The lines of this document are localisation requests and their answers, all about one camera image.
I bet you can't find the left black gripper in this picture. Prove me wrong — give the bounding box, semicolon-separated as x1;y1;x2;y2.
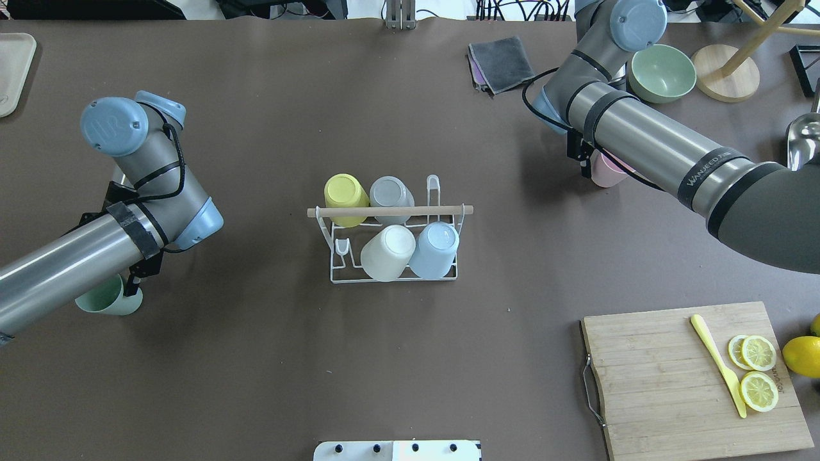
125;253;164;296

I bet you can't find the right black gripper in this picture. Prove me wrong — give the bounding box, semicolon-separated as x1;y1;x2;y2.
566;129;595;179

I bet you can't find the pink cup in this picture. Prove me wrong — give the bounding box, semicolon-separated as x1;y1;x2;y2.
591;150;635;188

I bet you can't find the green cup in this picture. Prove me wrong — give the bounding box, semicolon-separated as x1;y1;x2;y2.
74;274;144;317

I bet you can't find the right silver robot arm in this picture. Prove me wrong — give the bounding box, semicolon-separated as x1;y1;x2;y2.
534;1;819;274

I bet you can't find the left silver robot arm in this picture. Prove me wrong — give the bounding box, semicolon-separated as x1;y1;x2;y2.
1;90;224;344

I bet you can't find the light blue cup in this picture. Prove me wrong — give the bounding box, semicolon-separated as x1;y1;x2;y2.
408;222;460;280

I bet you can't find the grey cup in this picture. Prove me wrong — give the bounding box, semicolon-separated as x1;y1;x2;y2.
370;175;415;226

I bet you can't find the yellow cup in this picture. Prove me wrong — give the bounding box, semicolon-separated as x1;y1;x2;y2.
324;174;370;208

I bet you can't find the white cup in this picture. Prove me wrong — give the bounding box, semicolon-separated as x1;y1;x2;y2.
360;225;416;281

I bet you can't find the green bowl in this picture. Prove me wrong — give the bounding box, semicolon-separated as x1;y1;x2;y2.
627;44;697;103

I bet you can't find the grey folded cloth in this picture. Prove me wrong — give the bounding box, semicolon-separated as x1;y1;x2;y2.
468;36;535;95

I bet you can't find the yellow plastic knife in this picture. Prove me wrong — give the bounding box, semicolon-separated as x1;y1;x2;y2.
689;313;748;418

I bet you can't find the steel scoop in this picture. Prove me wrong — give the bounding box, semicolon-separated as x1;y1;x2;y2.
787;79;819;170

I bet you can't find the lemon slice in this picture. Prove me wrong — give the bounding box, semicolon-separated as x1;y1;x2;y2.
740;335;777;371
740;371;779;412
727;334;753;371

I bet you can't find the cream plastic tray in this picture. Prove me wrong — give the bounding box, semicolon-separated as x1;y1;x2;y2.
1;33;37;118

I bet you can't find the bamboo cutting board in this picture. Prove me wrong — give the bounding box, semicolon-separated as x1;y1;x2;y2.
582;302;814;460

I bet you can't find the yellow lemon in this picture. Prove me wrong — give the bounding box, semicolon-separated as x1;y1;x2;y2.
782;336;819;379
809;313;820;337

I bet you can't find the white wire cup rack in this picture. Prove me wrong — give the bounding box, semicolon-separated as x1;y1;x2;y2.
307;174;473;285

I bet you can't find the aluminium frame post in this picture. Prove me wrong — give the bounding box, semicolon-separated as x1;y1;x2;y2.
384;0;418;30

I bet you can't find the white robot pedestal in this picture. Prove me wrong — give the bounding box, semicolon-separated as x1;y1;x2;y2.
313;439;482;460

